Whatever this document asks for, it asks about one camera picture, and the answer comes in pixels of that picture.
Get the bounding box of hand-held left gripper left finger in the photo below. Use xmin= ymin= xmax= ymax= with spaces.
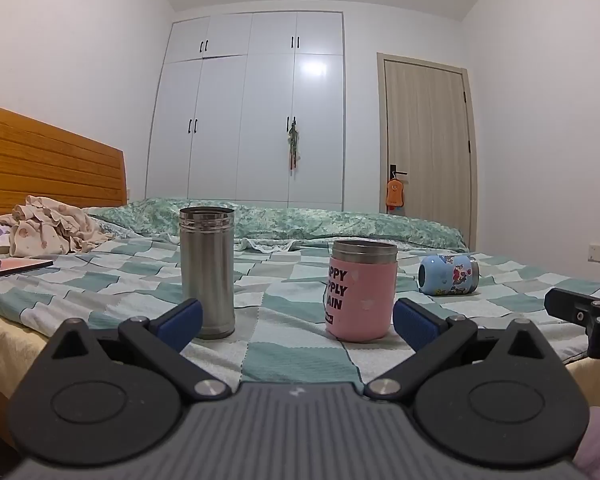
xmin=45 ymin=298 xmax=232 ymax=402

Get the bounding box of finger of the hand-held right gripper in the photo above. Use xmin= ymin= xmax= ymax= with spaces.
xmin=544 ymin=287 xmax=600 ymax=361

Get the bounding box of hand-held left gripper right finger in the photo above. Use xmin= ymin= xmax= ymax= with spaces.
xmin=364 ymin=297 xmax=563 ymax=402

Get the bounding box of blue cartoon cup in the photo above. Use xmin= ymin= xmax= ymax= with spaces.
xmin=418 ymin=254 xmax=480 ymax=297

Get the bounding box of tall stainless steel cup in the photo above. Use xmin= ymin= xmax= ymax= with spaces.
xmin=179 ymin=206 xmax=236 ymax=340

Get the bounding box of pink printed cup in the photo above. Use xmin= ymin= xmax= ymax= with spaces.
xmin=324 ymin=240 xmax=399 ymax=344

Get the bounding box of checkered green bedsheet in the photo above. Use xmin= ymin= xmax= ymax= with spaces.
xmin=0 ymin=232 xmax=600 ymax=386

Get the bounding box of orange hanging toy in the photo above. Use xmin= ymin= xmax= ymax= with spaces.
xmin=385 ymin=178 xmax=406 ymax=211

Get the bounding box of green floral quilt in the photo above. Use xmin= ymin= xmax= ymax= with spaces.
xmin=87 ymin=197 xmax=468 ymax=253

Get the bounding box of pile of beige clothes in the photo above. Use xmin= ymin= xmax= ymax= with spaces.
xmin=0 ymin=194 xmax=116 ymax=257

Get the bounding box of cream mattress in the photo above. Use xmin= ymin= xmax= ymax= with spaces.
xmin=0 ymin=305 xmax=600 ymax=408

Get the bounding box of pink flat tablet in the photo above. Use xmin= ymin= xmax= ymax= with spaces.
xmin=0 ymin=258 xmax=55 ymax=282

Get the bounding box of beige wooden door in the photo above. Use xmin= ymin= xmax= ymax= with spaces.
xmin=377 ymin=52 xmax=479 ymax=252

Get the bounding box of wooden bed headboard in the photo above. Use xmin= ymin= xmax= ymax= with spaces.
xmin=0 ymin=101 xmax=128 ymax=218

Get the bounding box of green hanging ornament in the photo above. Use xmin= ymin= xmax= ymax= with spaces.
xmin=287 ymin=121 xmax=302 ymax=173

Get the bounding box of white wardrobe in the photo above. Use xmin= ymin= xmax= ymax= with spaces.
xmin=145 ymin=10 xmax=345 ymax=211

